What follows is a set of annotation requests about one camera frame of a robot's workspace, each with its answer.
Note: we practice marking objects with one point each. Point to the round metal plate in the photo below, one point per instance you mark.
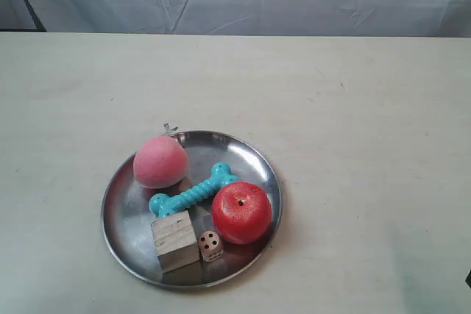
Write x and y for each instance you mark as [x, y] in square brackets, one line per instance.
[126, 218]

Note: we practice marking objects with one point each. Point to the red apple toy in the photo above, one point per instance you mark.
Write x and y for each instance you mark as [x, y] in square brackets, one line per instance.
[241, 212]

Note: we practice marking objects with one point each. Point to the pink peach toy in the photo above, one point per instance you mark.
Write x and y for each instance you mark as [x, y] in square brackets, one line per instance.
[161, 162]

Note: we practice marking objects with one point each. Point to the teal bone toy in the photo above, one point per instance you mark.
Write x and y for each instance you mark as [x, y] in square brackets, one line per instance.
[162, 205]

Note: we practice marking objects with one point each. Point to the small wooden die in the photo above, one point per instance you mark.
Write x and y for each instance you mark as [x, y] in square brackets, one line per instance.
[210, 246]

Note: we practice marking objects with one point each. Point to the wooden cube block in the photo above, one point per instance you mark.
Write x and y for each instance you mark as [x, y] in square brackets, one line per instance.
[175, 241]

